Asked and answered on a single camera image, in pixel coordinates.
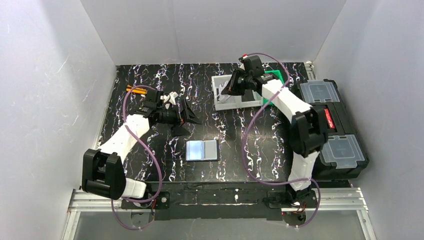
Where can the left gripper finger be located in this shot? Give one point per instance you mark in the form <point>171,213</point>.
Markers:
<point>187,115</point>
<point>178,130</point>

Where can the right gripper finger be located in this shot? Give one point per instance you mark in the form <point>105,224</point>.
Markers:
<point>248,96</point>
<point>231,88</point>

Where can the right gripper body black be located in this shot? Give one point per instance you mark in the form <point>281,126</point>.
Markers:
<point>238,81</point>

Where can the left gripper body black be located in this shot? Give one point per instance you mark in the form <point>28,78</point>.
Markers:
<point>180,115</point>

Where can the black leather card holder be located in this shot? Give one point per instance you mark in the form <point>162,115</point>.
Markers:
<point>202,151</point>

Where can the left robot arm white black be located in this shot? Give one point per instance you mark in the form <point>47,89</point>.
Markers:
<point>103,171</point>

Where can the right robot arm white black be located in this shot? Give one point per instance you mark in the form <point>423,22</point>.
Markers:
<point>308,130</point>

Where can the white card magnetic stripe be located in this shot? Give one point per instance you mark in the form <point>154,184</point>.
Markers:
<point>219,95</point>

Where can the middle white bin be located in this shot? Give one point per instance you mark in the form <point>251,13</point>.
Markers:
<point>258,101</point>

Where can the white bin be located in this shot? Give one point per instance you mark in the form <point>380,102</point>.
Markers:
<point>258,101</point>
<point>232,103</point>

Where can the left white bin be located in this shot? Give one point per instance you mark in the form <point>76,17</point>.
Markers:
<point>232,103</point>

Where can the green bin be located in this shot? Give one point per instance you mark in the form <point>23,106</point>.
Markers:
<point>280,77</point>

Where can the black toolbox clear lids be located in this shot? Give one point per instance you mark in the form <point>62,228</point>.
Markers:
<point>342,157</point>

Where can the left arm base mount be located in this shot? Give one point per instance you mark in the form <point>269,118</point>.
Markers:
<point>143,214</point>

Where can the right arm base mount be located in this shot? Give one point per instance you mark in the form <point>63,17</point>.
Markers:
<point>298,208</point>

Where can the aluminium frame rail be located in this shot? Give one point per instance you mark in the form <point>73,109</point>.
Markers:
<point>210,213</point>

